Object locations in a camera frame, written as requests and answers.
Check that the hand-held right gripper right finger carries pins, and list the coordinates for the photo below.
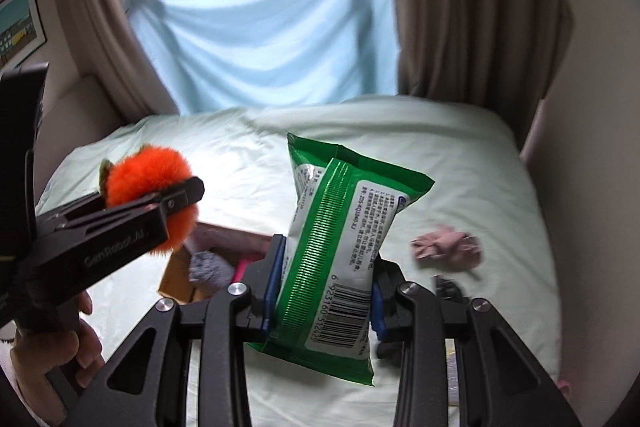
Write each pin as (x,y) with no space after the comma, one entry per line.
(378,307)

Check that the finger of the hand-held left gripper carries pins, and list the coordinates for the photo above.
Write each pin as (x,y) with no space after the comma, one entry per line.
(175,197)
(75,205)

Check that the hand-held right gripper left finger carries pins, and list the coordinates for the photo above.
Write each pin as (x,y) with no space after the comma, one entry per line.
(276,277)

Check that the orange fluffy plush toy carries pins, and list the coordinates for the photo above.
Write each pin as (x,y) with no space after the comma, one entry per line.
(145,172)

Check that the green wet wipes packet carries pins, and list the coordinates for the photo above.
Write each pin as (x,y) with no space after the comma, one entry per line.
(330,232)

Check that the brown cardboard box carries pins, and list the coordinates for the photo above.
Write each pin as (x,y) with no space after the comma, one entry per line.
(175,277)

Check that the person's left hand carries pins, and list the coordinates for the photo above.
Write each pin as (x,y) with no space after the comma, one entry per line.
(60,352)

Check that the bright pink item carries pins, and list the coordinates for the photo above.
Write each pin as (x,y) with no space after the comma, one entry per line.
(242,268)

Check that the grey fluffy plush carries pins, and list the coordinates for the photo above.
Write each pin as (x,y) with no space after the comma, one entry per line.
(210,269)

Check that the small black item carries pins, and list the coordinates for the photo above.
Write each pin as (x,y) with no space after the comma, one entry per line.
(447,289)

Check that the pale pink cloth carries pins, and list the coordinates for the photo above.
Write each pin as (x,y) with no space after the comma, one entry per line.
(450,247)

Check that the light blue hanging sheet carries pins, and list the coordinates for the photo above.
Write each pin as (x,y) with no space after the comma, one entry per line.
(260,32)

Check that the framed wall picture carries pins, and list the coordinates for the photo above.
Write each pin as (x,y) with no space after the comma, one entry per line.
(20,27)

